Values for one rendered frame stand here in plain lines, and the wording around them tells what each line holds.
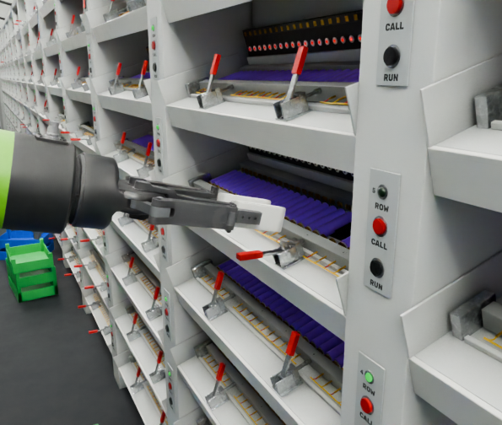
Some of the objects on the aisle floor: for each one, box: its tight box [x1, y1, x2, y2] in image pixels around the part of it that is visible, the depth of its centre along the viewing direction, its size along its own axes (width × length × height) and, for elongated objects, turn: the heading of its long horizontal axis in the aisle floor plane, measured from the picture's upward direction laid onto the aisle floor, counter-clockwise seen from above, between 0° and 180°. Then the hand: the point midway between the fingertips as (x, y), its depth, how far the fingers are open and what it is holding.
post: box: [86, 0, 153, 389], centre depth 177 cm, size 20×9×175 cm, turn 117°
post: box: [147, 0, 252, 425], centre depth 117 cm, size 20×9×175 cm, turn 117°
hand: (251, 212), depth 60 cm, fingers open, 3 cm apart
